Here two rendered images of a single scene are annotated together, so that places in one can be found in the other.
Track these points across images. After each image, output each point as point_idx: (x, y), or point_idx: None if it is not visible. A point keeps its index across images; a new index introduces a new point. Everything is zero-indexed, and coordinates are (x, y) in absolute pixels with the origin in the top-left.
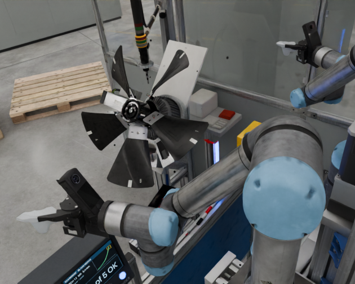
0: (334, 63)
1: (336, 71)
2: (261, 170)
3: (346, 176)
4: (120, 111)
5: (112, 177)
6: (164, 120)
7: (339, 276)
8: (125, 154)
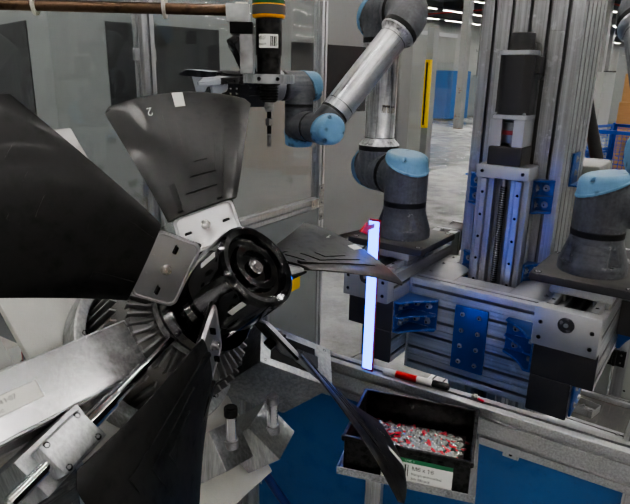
0: (309, 79)
1: (385, 56)
2: None
3: (530, 106)
4: (58, 414)
5: (396, 479)
6: (288, 256)
7: (556, 217)
8: (340, 397)
